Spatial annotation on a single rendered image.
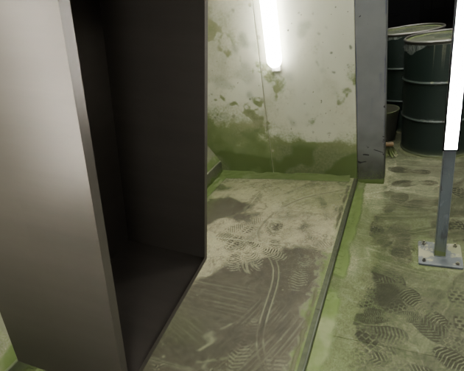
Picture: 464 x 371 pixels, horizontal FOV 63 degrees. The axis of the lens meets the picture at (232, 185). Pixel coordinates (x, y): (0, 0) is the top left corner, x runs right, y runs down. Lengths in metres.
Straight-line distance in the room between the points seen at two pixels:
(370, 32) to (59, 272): 2.24
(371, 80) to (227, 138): 1.17
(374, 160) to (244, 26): 1.30
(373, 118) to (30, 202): 2.31
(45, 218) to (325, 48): 2.19
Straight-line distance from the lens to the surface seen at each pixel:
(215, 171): 3.12
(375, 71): 2.68
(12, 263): 1.02
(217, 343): 1.77
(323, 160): 2.92
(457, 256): 2.27
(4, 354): 1.94
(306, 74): 2.75
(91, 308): 0.95
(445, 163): 1.98
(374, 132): 2.79
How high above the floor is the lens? 1.35
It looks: 26 degrees down
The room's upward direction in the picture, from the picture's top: 10 degrees counter-clockwise
